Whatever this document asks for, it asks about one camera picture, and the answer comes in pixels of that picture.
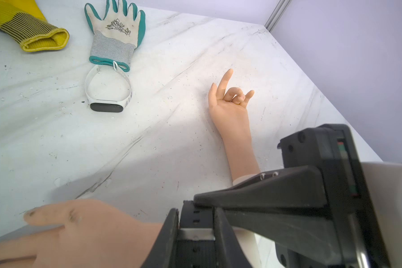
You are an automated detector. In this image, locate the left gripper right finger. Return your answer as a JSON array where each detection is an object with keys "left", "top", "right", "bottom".
[{"left": 213, "top": 207, "right": 252, "bottom": 268}]

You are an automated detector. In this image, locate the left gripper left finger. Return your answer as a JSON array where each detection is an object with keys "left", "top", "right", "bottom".
[{"left": 141, "top": 208, "right": 179, "bottom": 268}]

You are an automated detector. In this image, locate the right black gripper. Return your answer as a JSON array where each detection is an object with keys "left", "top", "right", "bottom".
[{"left": 194, "top": 124, "right": 390, "bottom": 268}]

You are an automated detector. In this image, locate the black wrist watch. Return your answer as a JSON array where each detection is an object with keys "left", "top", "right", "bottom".
[{"left": 175, "top": 201, "right": 217, "bottom": 268}]

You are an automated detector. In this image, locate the mannequin hand with black watch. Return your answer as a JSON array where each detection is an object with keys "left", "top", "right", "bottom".
[{"left": 0, "top": 198, "right": 262, "bottom": 268}]

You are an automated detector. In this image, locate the mannequin hand with white band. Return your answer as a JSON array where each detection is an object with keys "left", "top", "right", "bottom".
[{"left": 208, "top": 69, "right": 260, "bottom": 185}]

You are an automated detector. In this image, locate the white fitness band watch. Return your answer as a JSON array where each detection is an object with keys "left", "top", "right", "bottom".
[{"left": 84, "top": 61, "right": 133, "bottom": 113}]

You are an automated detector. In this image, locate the green grey work glove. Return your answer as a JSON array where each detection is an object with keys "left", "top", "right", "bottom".
[{"left": 84, "top": 1, "right": 146, "bottom": 72}]

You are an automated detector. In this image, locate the yellow work glove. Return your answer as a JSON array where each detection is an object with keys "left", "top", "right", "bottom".
[{"left": 0, "top": 1, "right": 70, "bottom": 52}]

